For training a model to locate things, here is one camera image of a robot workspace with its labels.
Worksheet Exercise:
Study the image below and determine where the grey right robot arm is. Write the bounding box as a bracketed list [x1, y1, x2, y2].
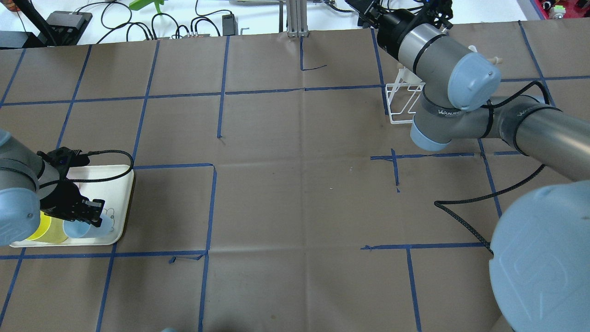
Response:
[361, 1, 589, 332]

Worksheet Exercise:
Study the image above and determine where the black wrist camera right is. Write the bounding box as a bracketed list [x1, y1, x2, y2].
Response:
[350, 0, 389, 29]

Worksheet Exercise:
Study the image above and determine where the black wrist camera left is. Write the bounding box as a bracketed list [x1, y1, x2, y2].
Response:
[36, 147, 90, 179]

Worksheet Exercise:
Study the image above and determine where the aluminium frame post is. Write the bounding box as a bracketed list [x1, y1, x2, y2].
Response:
[286, 0, 309, 38]

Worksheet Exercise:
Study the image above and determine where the black braided left cable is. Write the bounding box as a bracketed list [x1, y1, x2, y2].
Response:
[39, 149, 135, 190]

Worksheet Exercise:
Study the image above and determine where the black power adapter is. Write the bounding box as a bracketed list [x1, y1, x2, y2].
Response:
[222, 13, 238, 36]

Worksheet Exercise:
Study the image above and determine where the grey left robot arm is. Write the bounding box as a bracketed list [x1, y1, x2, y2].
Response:
[0, 130, 105, 246]

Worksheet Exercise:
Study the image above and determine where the yellow plastic cup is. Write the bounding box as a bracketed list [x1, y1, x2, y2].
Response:
[26, 212, 68, 244]

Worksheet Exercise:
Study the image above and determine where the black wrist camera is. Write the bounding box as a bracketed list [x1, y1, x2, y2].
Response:
[350, 0, 389, 29]
[36, 147, 90, 179]

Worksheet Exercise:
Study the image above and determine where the green plastic clamp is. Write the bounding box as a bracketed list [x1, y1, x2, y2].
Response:
[128, 0, 165, 13]

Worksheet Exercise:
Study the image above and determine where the black braided cable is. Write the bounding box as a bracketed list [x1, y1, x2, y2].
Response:
[39, 149, 135, 190]
[433, 81, 554, 256]

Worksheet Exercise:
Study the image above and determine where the black braided right cable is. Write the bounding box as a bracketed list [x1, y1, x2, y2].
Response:
[433, 81, 554, 256]

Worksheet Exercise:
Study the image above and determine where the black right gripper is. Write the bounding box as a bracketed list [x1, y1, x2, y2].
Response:
[377, 9, 420, 59]

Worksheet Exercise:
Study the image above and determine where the light blue plastic cup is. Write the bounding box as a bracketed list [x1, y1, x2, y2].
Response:
[62, 213, 114, 239]

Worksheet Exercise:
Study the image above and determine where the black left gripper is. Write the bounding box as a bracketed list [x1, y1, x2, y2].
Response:
[44, 182, 105, 228]

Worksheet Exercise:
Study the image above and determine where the white wire cup rack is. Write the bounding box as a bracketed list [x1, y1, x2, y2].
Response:
[386, 40, 502, 124]

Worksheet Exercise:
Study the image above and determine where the cream rabbit print tray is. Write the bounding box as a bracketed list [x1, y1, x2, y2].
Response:
[9, 165, 135, 248]

